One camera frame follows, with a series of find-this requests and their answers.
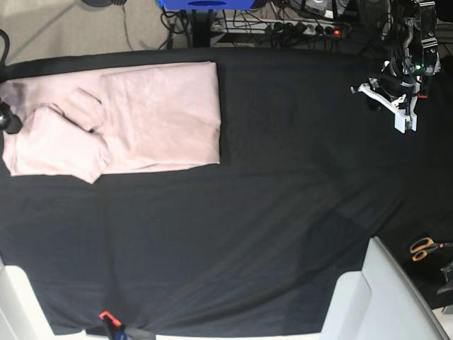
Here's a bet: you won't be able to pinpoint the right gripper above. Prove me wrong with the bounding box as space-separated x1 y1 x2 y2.
1 101 22 135

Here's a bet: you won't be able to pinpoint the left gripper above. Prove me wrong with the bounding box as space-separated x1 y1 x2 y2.
350 73 428 134

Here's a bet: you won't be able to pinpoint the pale pink T-shirt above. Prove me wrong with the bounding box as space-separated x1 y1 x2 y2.
1 62 222 183

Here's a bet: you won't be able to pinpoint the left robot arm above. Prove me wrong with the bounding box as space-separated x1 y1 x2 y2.
350 1 441 133

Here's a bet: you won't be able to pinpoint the black table cloth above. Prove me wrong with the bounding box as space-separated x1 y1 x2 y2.
1 48 452 337

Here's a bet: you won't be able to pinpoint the white power strip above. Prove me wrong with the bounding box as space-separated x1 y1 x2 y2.
211 17 352 38

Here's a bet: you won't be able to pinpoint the black table stand pole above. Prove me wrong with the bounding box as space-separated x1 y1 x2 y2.
190 9 213 48

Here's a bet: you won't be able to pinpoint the blue plastic bin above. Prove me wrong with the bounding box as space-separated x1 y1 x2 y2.
157 0 255 11

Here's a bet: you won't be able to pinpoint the orange handled scissors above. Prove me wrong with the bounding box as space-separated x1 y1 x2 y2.
409 237 452 262

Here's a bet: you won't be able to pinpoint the white table frame left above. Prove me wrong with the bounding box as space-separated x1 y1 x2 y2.
1 263 87 340

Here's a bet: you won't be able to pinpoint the white table frame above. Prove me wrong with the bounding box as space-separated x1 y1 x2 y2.
320 237 449 339
1 263 87 340

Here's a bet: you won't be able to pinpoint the white table frame right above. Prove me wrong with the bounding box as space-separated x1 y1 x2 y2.
320 237 449 339

